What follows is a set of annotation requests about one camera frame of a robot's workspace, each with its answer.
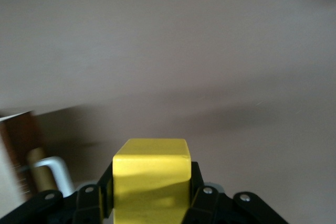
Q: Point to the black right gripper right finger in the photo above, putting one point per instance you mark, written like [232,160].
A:
[210,208]

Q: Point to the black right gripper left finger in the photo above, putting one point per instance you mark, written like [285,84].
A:
[89,203]

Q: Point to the yellow block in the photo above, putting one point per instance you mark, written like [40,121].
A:
[151,176]

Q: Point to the brown paper table cover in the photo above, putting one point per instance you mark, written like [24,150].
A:
[168,51]

